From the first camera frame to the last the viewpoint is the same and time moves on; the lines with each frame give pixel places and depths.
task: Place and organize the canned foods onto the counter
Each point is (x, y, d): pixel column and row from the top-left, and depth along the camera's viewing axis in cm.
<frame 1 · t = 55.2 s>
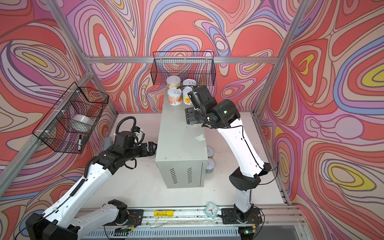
left hand: (151, 145, 77), fingers open
right hand: (196, 118, 66), fingers open
grey metal cabinet: (181, 154, 61), point 34 cm above the table
right side blue can: (213, 164, 90), point 4 cm above the table

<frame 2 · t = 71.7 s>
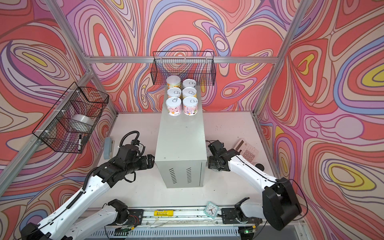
left hand: (150, 158, 78), fingers open
right hand: (217, 167, 85), fingers open
pink calculator: (246, 150, 98), point 3 cm above the table
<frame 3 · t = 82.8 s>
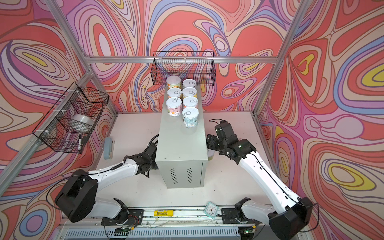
left hand: (157, 161, 90), fingers open
right hand: (211, 145, 76), fingers open
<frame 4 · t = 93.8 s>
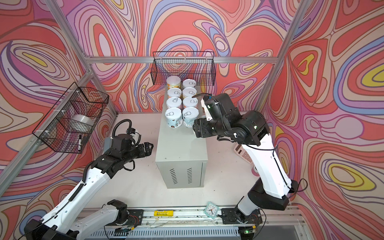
left hand: (148, 145, 78), fingers open
right hand: (202, 130, 59), fingers open
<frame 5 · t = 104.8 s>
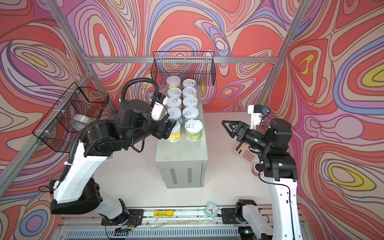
left hand: (168, 117, 56), fingers open
right hand: (225, 128, 58), fingers open
